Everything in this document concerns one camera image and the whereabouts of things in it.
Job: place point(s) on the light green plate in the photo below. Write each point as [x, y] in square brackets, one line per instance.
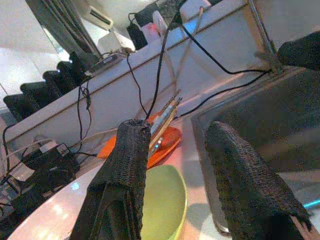
[162, 200]

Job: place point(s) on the black ribbed object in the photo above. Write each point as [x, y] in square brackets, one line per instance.
[50, 82]

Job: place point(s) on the orange round plate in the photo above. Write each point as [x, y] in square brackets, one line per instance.
[160, 160]

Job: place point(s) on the black power brick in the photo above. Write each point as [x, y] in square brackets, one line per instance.
[136, 32]

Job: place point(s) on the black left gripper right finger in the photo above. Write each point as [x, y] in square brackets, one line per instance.
[250, 187]

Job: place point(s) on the metal spoon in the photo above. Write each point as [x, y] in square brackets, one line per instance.
[158, 143]

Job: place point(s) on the black power adapter box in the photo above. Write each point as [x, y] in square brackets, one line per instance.
[55, 162]

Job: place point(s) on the black power strip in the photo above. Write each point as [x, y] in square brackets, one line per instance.
[32, 200]

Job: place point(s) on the stainless steel sink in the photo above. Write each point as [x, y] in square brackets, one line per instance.
[250, 112]

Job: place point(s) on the orange bowl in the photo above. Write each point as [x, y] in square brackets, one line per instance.
[172, 135]

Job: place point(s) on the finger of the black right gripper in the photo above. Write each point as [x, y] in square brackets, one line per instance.
[302, 52]

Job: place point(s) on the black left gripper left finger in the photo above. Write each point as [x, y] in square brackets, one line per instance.
[125, 175]

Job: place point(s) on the white power plug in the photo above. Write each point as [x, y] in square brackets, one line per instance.
[47, 147]

